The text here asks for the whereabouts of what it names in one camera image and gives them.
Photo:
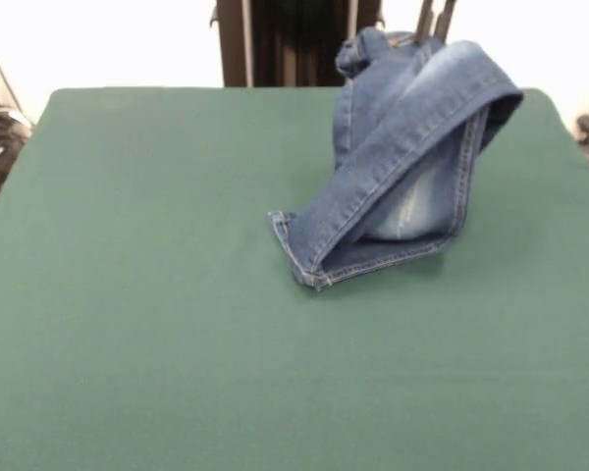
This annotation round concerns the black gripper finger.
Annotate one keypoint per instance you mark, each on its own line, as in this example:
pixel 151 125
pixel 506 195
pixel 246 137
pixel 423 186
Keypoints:
pixel 444 19
pixel 425 22

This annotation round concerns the blue denim jeans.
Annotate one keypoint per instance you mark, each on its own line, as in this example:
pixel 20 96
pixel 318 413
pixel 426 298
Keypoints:
pixel 397 162

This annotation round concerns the dark green table cloth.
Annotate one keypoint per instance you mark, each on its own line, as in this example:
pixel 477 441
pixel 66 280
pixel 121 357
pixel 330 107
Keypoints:
pixel 176 319

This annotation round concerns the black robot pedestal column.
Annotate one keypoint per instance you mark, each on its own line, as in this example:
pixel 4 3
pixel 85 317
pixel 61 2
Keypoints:
pixel 299 39

